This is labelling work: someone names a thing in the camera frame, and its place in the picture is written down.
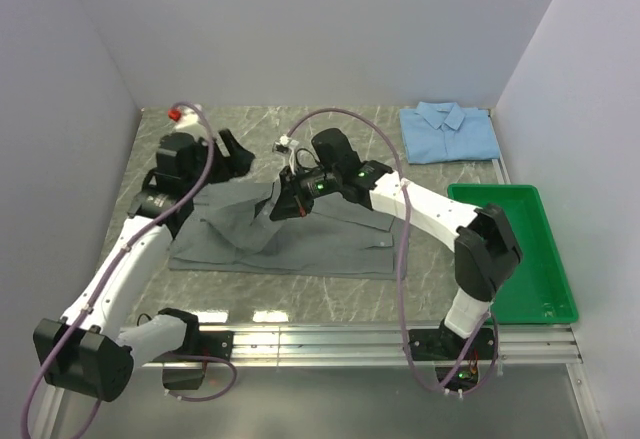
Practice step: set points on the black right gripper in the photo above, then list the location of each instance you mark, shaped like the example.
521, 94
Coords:
292, 202

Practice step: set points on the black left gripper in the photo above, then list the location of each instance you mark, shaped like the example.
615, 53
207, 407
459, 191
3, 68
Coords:
235, 163

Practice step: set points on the grey long sleeve shirt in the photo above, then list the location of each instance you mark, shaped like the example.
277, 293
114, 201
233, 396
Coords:
230, 231

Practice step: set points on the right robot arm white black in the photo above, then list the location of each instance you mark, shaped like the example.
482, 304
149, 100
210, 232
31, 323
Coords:
486, 251

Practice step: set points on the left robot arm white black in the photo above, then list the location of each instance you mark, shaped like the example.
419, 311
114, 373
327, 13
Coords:
86, 350

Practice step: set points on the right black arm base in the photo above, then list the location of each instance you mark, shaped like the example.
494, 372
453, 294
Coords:
442, 345

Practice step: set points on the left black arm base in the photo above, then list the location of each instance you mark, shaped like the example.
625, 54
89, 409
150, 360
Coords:
217, 344

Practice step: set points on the folded light blue shirt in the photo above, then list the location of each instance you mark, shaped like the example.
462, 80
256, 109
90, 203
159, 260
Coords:
446, 132

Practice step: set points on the green plastic tray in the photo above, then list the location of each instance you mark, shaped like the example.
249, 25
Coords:
538, 292

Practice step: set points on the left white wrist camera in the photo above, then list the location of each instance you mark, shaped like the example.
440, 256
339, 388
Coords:
186, 120

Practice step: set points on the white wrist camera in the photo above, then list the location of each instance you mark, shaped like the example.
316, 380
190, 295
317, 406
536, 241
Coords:
186, 120
284, 145

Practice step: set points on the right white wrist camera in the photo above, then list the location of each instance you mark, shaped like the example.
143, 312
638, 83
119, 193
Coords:
284, 145

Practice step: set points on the aluminium mounting rail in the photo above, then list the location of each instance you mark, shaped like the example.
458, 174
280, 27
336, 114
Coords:
346, 381

